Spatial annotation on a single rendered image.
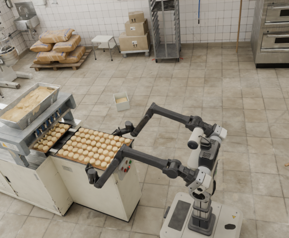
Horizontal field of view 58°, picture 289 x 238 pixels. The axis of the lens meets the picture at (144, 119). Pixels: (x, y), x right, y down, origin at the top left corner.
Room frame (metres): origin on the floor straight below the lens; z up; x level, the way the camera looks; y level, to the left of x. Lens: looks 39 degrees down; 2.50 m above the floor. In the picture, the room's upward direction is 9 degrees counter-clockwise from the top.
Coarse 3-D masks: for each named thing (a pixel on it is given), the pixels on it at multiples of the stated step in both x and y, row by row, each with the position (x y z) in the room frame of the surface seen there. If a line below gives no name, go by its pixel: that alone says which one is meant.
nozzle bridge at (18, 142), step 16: (64, 96) 2.21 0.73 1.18; (48, 112) 1.97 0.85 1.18; (64, 112) 2.13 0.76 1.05; (0, 128) 1.85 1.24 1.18; (32, 128) 1.77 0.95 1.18; (48, 128) 1.92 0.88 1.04; (0, 144) 1.75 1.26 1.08; (16, 144) 1.64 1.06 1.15; (32, 144) 1.73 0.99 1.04; (16, 160) 1.71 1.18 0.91
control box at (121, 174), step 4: (124, 160) 1.56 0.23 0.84; (128, 160) 1.59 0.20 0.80; (132, 160) 1.65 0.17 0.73; (120, 164) 1.52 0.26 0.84; (124, 164) 1.54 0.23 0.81; (128, 164) 1.58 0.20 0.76; (120, 168) 1.48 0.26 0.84; (124, 168) 1.53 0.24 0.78; (128, 168) 1.57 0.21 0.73; (120, 172) 1.47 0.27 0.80; (124, 172) 1.51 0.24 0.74; (120, 176) 1.46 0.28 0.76; (124, 176) 1.50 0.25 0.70
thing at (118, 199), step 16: (64, 160) 1.69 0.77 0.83; (64, 176) 1.74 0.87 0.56; (80, 176) 1.63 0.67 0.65; (112, 176) 1.44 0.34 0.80; (128, 176) 1.59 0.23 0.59; (80, 192) 1.68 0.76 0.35; (96, 192) 1.57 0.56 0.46; (112, 192) 1.47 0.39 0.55; (128, 192) 1.54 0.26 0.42; (96, 208) 1.62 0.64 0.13; (112, 208) 1.51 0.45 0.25; (128, 208) 1.48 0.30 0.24
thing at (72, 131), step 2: (70, 128) 2.05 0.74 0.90; (68, 130) 2.03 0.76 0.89; (70, 130) 2.02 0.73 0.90; (72, 130) 2.01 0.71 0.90; (74, 130) 2.01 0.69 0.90; (66, 132) 2.05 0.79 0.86; (68, 132) 2.04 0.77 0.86; (70, 132) 2.02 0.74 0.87; (72, 132) 2.01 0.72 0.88; (74, 132) 1.99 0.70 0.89; (70, 134) 2.03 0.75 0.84; (72, 134) 2.01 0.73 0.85; (132, 142) 1.70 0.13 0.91; (132, 144) 1.69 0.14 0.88; (130, 146) 1.69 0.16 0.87; (132, 146) 1.69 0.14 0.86; (132, 148) 1.68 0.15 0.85
